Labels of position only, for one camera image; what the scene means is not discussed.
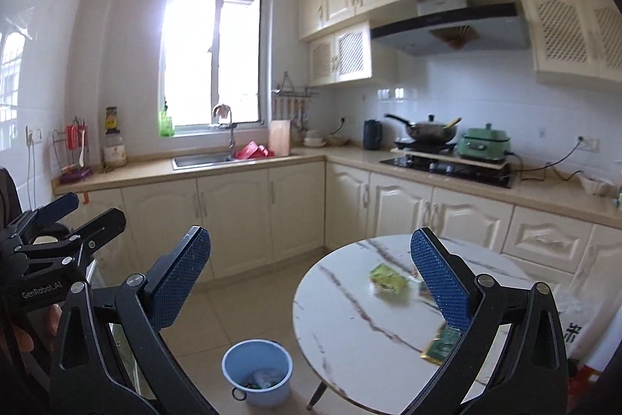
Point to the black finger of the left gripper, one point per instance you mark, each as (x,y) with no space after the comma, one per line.
(103,229)
(50,214)

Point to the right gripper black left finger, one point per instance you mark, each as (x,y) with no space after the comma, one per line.
(173,276)

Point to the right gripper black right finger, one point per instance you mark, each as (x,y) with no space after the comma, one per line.
(449,279)

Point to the steel kitchen sink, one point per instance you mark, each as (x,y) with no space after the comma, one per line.
(201,160)

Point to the blue plastic trash bucket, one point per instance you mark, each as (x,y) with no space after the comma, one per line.
(259,372)

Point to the kitchen faucet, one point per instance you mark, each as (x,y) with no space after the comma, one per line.
(226,128)

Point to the person's left hand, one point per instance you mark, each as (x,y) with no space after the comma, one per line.
(35,334)

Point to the blue drink carton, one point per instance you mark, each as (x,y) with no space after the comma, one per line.
(421,285)

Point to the dark green foil packet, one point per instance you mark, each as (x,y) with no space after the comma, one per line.
(442,345)

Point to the light green snack packet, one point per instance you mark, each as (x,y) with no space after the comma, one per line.
(387,280)

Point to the clear jar with label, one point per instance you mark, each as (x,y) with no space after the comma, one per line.
(114,150)

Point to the red utensil holder rack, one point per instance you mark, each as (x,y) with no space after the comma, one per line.
(72,151)

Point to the round white marble table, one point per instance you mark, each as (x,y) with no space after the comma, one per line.
(364,347)

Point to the green bottle on windowsill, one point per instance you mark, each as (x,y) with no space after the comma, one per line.
(165,123)

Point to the black gas stove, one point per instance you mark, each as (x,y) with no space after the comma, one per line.
(442,159)

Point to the white rice bag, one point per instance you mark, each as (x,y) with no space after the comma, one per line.
(585,311)

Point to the green electric cooker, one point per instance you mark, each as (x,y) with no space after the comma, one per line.
(484,144)

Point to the black wok with lid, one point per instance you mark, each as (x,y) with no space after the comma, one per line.
(429,131)

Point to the red snack bag on floor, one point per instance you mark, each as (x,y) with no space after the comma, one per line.
(581,379)

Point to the black electric kettle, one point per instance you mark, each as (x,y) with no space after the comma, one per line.
(372,135)

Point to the wooden cutting board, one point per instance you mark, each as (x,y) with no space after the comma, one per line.
(280,138)

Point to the white bowls stack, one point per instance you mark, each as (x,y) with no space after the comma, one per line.
(314,138)

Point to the window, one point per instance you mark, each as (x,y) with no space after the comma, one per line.
(212,65)

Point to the hanging utensil rack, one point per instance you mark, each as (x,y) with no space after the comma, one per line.
(291,103)

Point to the range hood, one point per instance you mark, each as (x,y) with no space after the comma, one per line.
(457,26)

